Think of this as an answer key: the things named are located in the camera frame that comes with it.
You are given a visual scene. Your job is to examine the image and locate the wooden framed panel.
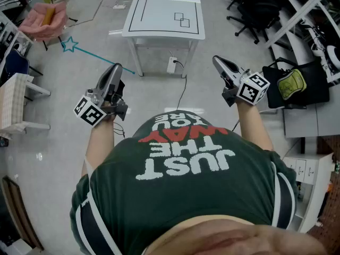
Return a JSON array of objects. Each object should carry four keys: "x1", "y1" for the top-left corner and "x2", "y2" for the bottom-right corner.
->
[{"x1": 1, "y1": 175, "x2": 45, "y2": 251}]

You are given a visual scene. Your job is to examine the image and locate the white black round device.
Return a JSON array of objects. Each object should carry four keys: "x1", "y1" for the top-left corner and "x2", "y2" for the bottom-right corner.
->
[{"x1": 310, "y1": 22, "x2": 340, "y2": 73}]

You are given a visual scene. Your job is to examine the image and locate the orange cylinder cushion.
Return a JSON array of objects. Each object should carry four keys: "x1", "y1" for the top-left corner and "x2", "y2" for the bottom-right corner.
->
[{"x1": 41, "y1": 7, "x2": 56, "y2": 26}]

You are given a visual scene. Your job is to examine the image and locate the blue chair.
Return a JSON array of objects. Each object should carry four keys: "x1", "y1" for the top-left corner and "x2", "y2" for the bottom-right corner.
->
[{"x1": 0, "y1": 48, "x2": 44, "y2": 86}]

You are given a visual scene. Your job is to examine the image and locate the black power cable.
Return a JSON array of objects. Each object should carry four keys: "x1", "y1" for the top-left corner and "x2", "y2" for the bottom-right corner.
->
[{"x1": 174, "y1": 59, "x2": 188, "y2": 112}]

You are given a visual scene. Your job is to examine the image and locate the white table with black lines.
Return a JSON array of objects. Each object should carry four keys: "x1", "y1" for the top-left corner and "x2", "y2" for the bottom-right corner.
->
[{"x1": 121, "y1": 0, "x2": 206, "y2": 77}]

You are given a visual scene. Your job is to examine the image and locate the beige checked chair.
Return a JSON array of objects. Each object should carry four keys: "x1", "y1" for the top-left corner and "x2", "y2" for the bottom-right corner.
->
[{"x1": 0, "y1": 72, "x2": 51, "y2": 140}]

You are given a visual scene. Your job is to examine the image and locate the person's green printed shirt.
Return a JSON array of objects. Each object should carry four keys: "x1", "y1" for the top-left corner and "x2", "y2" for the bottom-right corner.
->
[{"x1": 69, "y1": 109, "x2": 298, "y2": 255}]

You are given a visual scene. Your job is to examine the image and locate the grey table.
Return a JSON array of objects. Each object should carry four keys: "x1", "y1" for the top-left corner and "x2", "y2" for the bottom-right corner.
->
[{"x1": 283, "y1": 102, "x2": 340, "y2": 139}]

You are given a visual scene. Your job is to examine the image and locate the black bag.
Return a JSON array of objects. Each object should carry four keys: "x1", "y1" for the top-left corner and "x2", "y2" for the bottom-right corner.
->
[{"x1": 262, "y1": 57, "x2": 330, "y2": 110}]

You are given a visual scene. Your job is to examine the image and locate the person's left forearm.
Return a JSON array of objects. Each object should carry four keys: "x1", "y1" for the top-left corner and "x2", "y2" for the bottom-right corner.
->
[{"x1": 81, "y1": 115, "x2": 119, "y2": 179}]

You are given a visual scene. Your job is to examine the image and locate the white low cabinet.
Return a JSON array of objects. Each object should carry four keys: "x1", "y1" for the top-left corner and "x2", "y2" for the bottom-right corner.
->
[{"x1": 281, "y1": 152, "x2": 335, "y2": 233}]

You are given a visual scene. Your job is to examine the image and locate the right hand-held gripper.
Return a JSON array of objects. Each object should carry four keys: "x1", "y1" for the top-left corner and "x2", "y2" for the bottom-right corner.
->
[{"x1": 212, "y1": 55, "x2": 271, "y2": 107}]

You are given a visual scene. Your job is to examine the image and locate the person's right forearm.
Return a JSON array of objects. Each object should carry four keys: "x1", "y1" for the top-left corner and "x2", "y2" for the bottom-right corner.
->
[{"x1": 235, "y1": 99, "x2": 274, "y2": 151}]

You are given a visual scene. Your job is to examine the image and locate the blue star straw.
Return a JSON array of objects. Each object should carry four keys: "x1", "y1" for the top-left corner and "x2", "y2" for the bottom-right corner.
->
[{"x1": 61, "y1": 36, "x2": 135, "y2": 75}]

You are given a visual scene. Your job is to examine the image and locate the pink chair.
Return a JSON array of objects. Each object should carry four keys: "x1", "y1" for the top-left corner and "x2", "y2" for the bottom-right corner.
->
[{"x1": 18, "y1": 1, "x2": 78, "y2": 52}]

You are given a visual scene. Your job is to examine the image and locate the person's face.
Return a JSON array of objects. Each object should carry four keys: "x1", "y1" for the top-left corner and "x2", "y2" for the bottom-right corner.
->
[{"x1": 144, "y1": 216, "x2": 329, "y2": 255}]

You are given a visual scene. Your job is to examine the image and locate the yellow-green pouch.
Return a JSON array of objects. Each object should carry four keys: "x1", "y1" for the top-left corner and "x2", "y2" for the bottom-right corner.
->
[{"x1": 276, "y1": 68, "x2": 308, "y2": 101}]

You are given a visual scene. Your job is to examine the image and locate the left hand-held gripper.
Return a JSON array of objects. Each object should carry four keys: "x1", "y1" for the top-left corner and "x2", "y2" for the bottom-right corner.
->
[{"x1": 73, "y1": 63, "x2": 129, "y2": 129}]

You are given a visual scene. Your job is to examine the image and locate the white storage shelf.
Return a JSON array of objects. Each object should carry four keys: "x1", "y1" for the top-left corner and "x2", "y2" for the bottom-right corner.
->
[{"x1": 0, "y1": 11, "x2": 34, "y2": 71}]

